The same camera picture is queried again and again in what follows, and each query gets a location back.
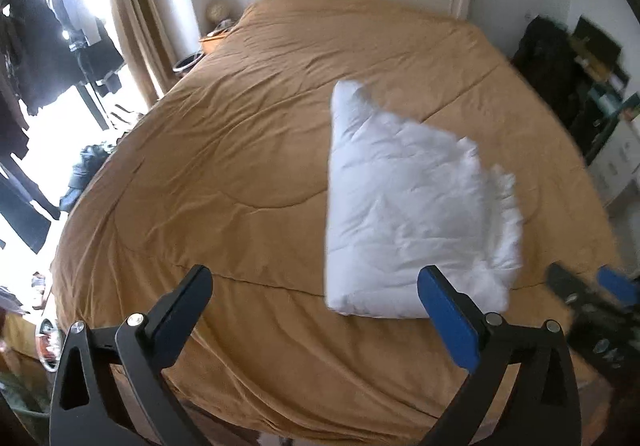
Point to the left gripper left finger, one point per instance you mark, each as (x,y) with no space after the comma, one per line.
(86,407)

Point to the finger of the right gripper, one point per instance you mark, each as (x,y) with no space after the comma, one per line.
(624,289)
(565,285)

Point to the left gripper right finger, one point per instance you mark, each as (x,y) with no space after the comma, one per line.
(543,405)

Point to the white quilted puffer jacket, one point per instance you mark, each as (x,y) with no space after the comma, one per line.
(403,195)

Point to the dark clothes pile on floor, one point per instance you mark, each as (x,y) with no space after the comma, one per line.
(92,159)

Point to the dark clothes on rack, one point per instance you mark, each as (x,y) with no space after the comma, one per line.
(47,48)

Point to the white vanity dresser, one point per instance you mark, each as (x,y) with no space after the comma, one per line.
(613,162)

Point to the black backpack on desk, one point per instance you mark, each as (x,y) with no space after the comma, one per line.
(548,63)

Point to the black computer monitor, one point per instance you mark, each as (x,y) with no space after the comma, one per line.
(597,43)

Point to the mustard brown bed comforter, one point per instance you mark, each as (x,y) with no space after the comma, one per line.
(229,170)

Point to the wooden nightstand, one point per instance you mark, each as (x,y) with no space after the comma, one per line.
(211,42)

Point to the woven ball lamp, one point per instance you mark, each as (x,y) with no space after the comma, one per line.
(217,11)

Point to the beige window curtain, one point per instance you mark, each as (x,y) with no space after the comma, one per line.
(145,44)

